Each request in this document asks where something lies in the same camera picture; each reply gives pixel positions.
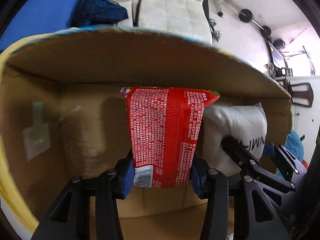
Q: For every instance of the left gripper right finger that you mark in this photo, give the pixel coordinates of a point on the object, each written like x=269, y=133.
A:
x=254, y=215

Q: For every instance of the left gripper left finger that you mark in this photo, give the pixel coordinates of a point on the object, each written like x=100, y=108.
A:
x=68, y=216

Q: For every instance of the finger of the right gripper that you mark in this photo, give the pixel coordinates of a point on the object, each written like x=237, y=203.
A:
x=250, y=166
x=286, y=163

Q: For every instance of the white pillow pouch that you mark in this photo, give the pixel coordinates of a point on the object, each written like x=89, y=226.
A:
x=246, y=124

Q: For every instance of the red snack packet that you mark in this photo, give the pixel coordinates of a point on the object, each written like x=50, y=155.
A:
x=164, y=125

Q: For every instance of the blue bean bag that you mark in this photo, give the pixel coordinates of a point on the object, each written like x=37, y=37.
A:
x=295, y=146

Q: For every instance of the yellow tablecloth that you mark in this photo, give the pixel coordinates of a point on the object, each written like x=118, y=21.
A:
x=9, y=191

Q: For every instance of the dark wooden chair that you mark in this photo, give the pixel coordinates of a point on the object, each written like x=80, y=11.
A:
x=301, y=94

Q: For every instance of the black low bench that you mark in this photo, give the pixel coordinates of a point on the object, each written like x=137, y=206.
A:
x=277, y=60

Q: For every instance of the cardboard box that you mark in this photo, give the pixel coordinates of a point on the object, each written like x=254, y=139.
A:
x=63, y=115

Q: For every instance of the chrome dumbbells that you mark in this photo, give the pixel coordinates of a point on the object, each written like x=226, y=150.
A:
x=216, y=34

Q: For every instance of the floor barbell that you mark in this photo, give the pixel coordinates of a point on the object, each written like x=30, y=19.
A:
x=246, y=16

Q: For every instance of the black blue weight bench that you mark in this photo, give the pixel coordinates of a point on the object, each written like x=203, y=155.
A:
x=205, y=6

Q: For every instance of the right white quilted chair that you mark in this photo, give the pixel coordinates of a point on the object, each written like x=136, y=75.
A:
x=180, y=17

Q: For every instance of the blue foam mat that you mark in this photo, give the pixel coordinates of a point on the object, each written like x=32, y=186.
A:
x=39, y=17

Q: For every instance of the dark blue cloth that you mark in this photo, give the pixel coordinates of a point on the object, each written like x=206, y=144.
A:
x=97, y=12

